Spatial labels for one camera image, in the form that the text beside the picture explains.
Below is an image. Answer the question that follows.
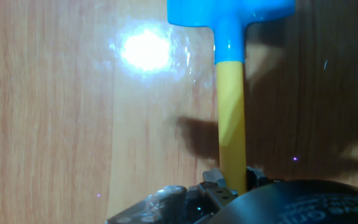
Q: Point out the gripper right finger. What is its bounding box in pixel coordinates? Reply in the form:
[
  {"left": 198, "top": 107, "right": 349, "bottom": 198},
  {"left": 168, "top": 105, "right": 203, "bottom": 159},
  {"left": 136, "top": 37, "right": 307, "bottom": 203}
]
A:
[{"left": 246, "top": 167, "right": 269, "bottom": 190}]

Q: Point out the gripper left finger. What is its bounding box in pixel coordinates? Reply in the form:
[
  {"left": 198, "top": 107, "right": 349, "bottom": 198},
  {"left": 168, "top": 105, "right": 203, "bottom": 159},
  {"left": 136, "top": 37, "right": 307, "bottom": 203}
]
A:
[{"left": 197, "top": 167, "right": 239, "bottom": 210}]

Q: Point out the blue toy shovel yellow shaft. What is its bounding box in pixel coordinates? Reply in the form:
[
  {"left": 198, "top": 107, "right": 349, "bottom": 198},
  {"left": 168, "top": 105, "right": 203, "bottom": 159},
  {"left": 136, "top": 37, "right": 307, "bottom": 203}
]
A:
[{"left": 166, "top": 0, "right": 296, "bottom": 195}]

